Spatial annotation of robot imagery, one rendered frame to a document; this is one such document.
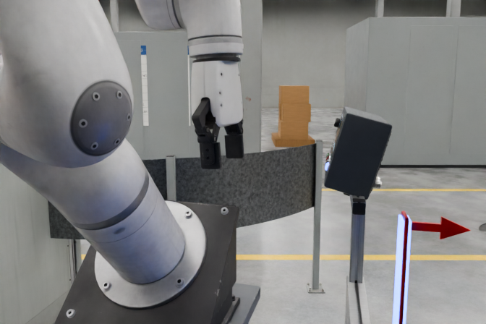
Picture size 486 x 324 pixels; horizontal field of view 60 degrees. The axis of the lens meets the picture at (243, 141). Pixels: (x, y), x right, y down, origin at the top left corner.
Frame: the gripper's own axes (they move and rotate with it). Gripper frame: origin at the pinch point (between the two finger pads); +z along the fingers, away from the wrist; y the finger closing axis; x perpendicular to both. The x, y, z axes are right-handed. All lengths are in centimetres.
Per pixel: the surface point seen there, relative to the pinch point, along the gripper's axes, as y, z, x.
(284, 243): -260, 116, -70
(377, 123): -41.6, -0.9, 20.9
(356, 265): -36, 32, 15
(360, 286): -34, 36, 17
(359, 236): -35.6, 24.7, 16.6
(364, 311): -23.5, 36.2, 18.4
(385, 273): -233, 122, 11
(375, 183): -45, 14, 20
